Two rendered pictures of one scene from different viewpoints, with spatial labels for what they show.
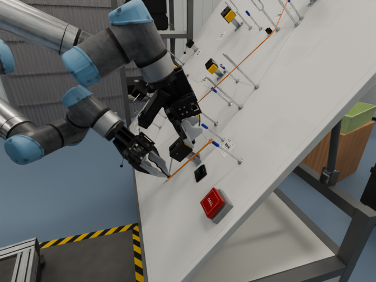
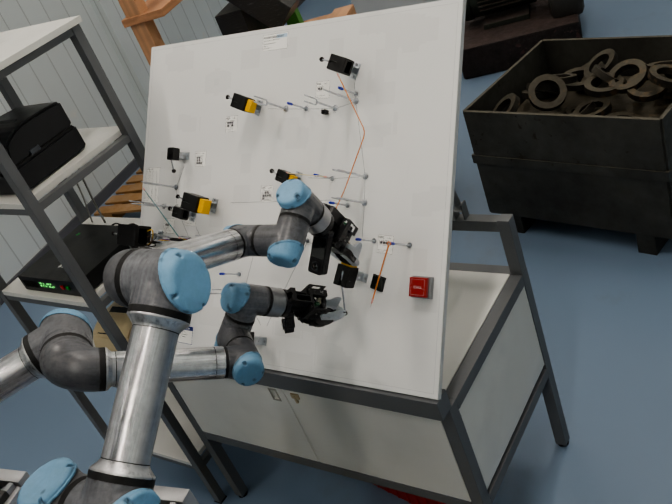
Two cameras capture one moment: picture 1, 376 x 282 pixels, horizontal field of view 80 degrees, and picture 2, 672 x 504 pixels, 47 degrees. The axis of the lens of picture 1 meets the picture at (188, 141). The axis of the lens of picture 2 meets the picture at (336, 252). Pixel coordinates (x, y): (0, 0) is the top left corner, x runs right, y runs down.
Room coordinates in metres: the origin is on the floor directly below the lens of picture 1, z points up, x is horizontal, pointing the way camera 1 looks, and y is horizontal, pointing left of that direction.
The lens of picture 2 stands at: (-0.88, 0.90, 2.24)
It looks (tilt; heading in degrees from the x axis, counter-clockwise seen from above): 31 degrees down; 329
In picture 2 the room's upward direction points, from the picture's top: 22 degrees counter-clockwise
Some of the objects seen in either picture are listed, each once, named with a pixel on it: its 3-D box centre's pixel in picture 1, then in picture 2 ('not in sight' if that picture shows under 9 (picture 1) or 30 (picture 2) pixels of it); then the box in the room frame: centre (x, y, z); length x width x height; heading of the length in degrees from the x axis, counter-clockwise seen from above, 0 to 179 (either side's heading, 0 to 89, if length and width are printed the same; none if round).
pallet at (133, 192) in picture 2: not in sight; (172, 188); (4.25, -1.08, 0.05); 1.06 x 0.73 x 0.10; 27
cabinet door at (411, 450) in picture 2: not in sight; (372, 437); (0.60, 0.13, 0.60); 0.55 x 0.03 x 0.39; 16
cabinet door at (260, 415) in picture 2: not in sight; (236, 405); (1.13, 0.28, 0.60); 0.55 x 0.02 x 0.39; 16
